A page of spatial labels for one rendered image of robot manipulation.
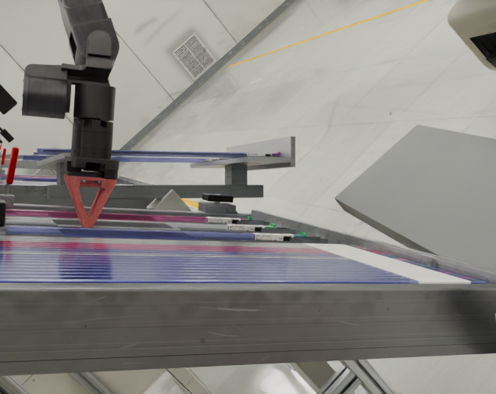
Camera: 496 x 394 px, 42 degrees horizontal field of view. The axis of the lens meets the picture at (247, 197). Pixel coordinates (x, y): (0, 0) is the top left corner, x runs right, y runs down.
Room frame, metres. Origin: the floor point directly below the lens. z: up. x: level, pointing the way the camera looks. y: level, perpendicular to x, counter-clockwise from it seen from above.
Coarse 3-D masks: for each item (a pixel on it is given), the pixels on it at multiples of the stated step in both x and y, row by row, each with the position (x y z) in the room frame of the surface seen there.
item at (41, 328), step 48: (0, 288) 0.45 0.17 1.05; (48, 288) 0.45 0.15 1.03; (96, 288) 0.46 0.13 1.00; (144, 288) 0.46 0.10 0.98; (192, 288) 0.47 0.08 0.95; (240, 288) 0.47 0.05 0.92; (288, 288) 0.48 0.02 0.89; (336, 288) 0.49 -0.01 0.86; (384, 288) 0.49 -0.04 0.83; (432, 288) 0.50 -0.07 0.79; (480, 288) 0.51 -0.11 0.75; (0, 336) 0.44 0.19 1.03; (48, 336) 0.45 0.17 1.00; (96, 336) 0.45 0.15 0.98; (144, 336) 0.46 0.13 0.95; (192, 336) 0.46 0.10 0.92; (240, 336) 0.47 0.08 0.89; (288, 336) 0.47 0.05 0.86; (336, 336) 0.48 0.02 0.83; (384, 336) 0.49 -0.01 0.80; (432, 336) 0.50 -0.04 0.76; (480, 336) 0.50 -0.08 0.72
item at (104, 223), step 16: (64, 224) 0.93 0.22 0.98; (80, 224) 0.93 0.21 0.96; (96, 224) 0.94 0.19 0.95; (112, 224) 0.94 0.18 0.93; (128, 224) 0.94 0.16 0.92; (144, 224) 0.95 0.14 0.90; (160, 224) 0.95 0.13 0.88; (176, 224) 0.96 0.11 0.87; (192, 224) 0.96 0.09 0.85; (208, 224) 0.96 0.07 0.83; (224, 224) 0.97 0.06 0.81
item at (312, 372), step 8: (168, 192) 1.39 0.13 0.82; (160, 200) 1.38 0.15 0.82; (168, 200) 1.38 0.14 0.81; (176, 200) 1.38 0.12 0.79; (152, 208) 1.38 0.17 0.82; (160, 208) 1.37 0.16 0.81; (168, 208) 1.38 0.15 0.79; (176, 208) 1.38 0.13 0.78; (184, 208) 1.39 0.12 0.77; (296, 368) 1.40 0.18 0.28; (304, 368) 1.37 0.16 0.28; (312, 368) 1.38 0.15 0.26; (320, 368) 1.38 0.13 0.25; (328, 368) 1.39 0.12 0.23; (304, 376) 1.39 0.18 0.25; (312, 376) 1.37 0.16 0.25; (320, 376) 1.38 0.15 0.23; (328, 376) 1.38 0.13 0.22; (312, 384) 1.38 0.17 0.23; (320, 384) 1.37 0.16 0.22; (352, 392) 1.39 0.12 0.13; (360, 392) 1.54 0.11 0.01; (400, 392) 1.43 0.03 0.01
